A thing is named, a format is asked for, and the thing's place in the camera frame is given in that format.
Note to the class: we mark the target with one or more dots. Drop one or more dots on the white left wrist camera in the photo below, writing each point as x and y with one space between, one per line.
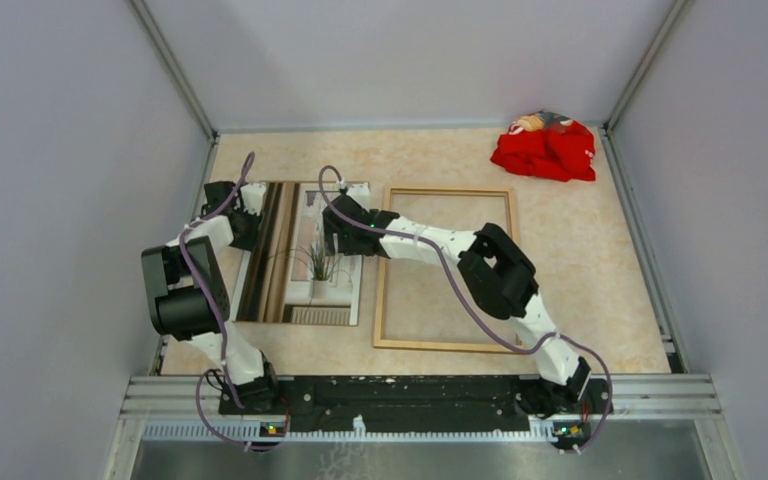
253 196

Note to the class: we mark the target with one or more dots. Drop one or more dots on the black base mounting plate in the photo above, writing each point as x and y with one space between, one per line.
417 404

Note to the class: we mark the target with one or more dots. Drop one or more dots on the red crumpled cloth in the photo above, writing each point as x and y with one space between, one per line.
546 145

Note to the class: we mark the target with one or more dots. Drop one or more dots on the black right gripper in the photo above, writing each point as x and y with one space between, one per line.
329 232

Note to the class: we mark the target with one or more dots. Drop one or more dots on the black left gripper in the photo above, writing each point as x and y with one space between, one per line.
249 242

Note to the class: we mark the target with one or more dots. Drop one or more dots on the aluminium front rail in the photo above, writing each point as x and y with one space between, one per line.
635 397

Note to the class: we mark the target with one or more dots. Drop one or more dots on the wooden picture frame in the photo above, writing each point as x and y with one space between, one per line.
415 306

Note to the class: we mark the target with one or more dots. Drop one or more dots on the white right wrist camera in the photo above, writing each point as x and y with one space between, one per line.
359 192

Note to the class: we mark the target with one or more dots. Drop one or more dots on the controller board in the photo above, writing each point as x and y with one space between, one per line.
573 432
272 430

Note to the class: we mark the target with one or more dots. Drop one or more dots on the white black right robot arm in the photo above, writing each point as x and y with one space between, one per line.
493 280

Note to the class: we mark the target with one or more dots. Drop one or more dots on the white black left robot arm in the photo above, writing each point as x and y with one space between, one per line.
188 299

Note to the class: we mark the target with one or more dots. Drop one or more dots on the printed plant window photo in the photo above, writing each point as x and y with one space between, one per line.
286 276

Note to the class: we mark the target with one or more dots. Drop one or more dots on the left controller board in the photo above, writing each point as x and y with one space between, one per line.
272 430

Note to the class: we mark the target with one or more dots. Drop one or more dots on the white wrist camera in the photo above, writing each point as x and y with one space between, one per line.
253 196
359 192

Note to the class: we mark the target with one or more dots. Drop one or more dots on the white toothed cable duct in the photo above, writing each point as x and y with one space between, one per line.
248 431

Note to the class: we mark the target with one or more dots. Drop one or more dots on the right controller board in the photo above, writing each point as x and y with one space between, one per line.
573 432

